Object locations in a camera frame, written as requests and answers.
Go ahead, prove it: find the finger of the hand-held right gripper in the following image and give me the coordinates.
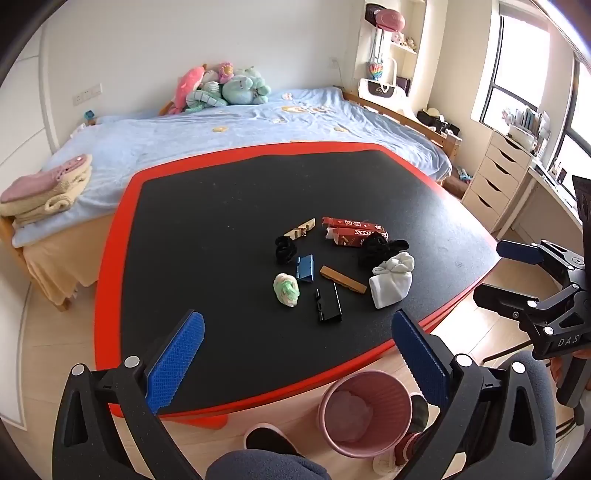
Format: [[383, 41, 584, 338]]
[[473, 283, 576, 334], [497, 239, 584, 278]]

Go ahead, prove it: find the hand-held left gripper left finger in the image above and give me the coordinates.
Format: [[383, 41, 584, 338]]
[[52, 311, 206, 480]]

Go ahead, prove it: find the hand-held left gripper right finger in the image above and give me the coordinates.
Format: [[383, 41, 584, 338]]
[[392, 309, 557, 480]]

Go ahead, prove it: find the pink trash bin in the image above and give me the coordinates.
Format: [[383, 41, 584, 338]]
[[318, 370, 413, 459]]

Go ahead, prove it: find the white cloth bundle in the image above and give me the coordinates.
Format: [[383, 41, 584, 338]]
[[368, 252, 415, 309]]

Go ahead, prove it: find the black binder clip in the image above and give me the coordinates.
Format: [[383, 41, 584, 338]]
[[315, 282, 343, 324]]

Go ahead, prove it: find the brown wooden strip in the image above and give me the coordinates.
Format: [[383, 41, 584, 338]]
[[320, 265, 368, 294]]

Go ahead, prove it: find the black cloth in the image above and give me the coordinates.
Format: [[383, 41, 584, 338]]
[[358, 239, 409, 268]]

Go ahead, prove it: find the green white sock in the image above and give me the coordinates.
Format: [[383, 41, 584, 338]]
[[273, 273, 301, 308]]

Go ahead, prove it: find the red cardboard box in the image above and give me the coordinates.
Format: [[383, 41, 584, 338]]
[[322, 216, 387, 236], [325, 226, 391, 248]]

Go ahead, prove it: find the small black sock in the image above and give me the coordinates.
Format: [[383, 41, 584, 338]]
[[274, 235, 299, 265]]

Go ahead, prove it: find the white desk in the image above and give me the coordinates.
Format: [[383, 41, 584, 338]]
[[512, 159, 591, 259]]

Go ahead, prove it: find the person's right leg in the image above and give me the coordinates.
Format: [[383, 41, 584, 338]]
[[485, 351, 561, 480]]

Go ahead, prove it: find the person's leg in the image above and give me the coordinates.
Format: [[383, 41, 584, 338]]
[[217, 450, 331, 480], [485, 351, 561, 480]]

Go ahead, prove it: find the white drawer cabinet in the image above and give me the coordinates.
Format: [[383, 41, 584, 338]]
[[462, 129, 534, 234]]

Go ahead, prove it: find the person's left slipper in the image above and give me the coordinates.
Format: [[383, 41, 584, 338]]
[[245, 427, 298, 457]]

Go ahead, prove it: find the row of books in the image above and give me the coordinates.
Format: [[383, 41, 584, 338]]
[[519, 106, 552, 139]]

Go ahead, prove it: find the person's left leg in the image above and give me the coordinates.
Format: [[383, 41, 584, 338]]
[[217, 450, 331, 480]]

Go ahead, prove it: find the black bag with hat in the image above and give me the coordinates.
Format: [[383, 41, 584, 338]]
[[417, 107, 460, 132]]

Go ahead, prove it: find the red and black table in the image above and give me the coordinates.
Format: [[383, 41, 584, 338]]
[[95, 142, 502, 430]]

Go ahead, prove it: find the window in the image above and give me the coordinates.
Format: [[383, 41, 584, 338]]
[[471, 14, 591, 195]]

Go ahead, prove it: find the cream folded blanket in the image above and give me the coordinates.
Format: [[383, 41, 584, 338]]
[[0, 159, 93, 227]]

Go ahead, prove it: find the white tote bag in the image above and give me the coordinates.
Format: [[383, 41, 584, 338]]
[[359, 78, 407, 100]]

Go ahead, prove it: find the pink folded blanket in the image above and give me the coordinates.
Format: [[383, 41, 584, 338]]
[[0, 154, 93, 204]]

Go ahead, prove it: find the bed with blue sheet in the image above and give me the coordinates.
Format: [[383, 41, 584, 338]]
[[0, 85, 462, 312]]

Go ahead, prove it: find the striped plush toy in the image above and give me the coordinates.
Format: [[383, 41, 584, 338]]
[[185, 80, 229, 110]]

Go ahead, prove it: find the pink bag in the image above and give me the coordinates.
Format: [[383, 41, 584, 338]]
[[375, 10, 407, 32]]

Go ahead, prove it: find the pink plush toy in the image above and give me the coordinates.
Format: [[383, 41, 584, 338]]
[[168, 67, 206, 115]]

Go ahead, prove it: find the teal plush toy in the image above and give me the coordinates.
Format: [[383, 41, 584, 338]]
[[222, 67, 271, 106]]

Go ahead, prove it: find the white wall shelf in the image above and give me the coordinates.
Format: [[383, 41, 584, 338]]
[[353, 0, 428, 109]]

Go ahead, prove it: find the wall socket panel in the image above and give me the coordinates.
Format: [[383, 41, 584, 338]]
[[73, 84, 103, 103]]

